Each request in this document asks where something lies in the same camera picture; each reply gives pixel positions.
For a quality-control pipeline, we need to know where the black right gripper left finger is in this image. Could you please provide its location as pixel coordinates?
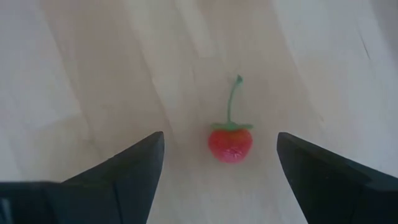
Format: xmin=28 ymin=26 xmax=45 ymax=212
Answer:
xmin=0 ymin=131 xmax=165 ymax=224

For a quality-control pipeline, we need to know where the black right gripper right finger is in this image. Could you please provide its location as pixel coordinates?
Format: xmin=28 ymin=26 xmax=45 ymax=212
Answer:
xmin=276 ymin=132 xmax=398 ymax=224

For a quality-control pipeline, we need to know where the red strawberry with long stem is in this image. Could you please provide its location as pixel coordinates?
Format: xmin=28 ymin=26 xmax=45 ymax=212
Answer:
xmin=207 ymin=74 xmax=254 ymax=164

